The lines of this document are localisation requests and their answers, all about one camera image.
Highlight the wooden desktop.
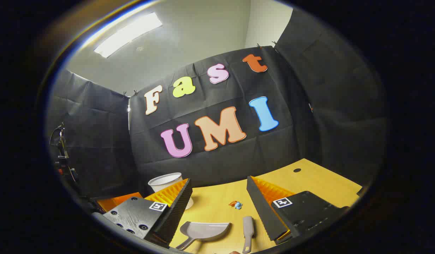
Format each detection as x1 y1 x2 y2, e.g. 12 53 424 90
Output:
168 158 363 254

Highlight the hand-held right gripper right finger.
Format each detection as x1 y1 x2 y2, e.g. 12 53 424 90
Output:
246 175 349 242

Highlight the ceiling light panel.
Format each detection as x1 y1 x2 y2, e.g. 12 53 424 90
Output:
94 12 163 59

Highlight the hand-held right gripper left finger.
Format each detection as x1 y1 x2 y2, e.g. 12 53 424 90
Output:
102 178 193 248

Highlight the white ribbed garbage bin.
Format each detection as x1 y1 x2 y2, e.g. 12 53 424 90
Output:
148 172 194 210

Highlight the small grey broom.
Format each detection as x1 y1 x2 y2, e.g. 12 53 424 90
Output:
242 216 255 254

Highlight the grey plastic dustpan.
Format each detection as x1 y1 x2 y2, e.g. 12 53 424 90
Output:
175 222 232 251

